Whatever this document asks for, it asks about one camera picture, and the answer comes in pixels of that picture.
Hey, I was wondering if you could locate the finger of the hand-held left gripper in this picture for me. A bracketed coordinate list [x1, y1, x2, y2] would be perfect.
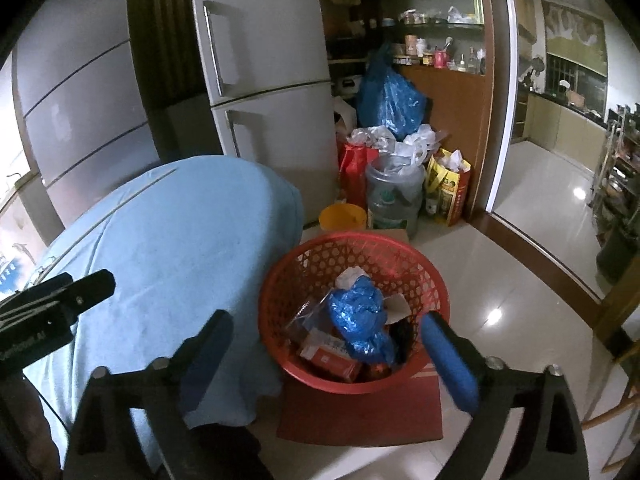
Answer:
[0, 273, 75, 319]
[59, 269, 117, 319]

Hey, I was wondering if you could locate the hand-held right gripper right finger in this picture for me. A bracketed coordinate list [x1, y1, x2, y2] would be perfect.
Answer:
[419, 311, 586, 480]

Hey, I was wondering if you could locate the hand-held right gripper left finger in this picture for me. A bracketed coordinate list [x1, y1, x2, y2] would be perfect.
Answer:
[62, 309, 235, 480]

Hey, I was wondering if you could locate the white small box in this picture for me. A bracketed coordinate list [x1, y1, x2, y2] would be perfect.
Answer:
[382, 292, 411, 326]

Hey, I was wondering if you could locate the red printed packet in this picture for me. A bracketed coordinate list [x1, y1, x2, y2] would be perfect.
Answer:
[299, 329, 363, 383]

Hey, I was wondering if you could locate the silver foil wrapper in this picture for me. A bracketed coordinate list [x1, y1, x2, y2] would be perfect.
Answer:
[287, 287, 333, 341]

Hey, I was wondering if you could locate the white paper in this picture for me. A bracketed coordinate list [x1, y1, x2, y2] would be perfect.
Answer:
[335, 266, 371, 291]

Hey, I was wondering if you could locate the red plastic basket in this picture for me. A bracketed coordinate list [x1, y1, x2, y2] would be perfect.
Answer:
[257, 232, 451, 395]

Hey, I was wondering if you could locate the person's left hand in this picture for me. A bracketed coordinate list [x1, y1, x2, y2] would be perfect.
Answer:
[0, 372, 63, 480]

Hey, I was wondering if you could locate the blue tablecloth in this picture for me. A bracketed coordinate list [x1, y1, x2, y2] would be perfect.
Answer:
[22, 156, 305, 461]

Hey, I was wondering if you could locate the thin wooden stick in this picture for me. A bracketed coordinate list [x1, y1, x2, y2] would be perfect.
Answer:
[72, 169, 177, 258]

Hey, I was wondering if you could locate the dark red stool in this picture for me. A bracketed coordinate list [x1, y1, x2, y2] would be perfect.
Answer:
[276, 370, 445, 447]

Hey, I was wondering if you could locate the yellow paper bag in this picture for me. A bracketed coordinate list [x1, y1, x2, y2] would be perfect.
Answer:
[425, 149, 473, 228]

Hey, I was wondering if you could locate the clear water jug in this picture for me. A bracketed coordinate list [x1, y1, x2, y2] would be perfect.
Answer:
[365, 155, 426, 233]

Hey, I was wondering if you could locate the grey cabinet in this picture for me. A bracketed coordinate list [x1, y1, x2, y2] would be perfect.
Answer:
[10, 0, 161, 231]

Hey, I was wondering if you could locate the yellow bucket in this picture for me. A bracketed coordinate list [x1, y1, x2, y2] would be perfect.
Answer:
[319, 203, 368, 233]

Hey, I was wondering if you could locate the dark green bin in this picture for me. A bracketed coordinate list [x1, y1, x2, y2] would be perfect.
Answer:
[596, 220, 640, 283]

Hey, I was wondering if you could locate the red gift bag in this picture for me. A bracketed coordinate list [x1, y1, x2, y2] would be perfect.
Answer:
[337, 141, 381, 206]

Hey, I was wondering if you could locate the white plastic bag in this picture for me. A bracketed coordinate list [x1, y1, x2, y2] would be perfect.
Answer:
[350, 125, 398, 153]
[397, 124, 451, 166]

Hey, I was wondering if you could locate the wooden shelf cabinet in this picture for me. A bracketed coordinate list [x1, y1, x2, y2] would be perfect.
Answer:
[315, 0, 501, 221]

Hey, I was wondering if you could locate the metal storage rack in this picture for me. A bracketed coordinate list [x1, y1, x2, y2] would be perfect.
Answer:
[590, 105, 640, 241]

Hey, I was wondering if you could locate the large blue plastic bag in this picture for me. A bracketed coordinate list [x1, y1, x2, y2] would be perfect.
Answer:
[356, 42, 430, 141]

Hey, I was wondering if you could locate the grey refrigerator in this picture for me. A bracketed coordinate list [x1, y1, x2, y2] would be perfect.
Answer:
[189, 0, 341, 196]

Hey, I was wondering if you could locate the row of jars and bottles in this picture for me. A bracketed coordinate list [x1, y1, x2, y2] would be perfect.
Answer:
[392, 35, 488, 77]

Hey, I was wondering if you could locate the green patterned wall picture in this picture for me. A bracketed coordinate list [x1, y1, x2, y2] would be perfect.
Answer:
[542, 0, 608, 63]

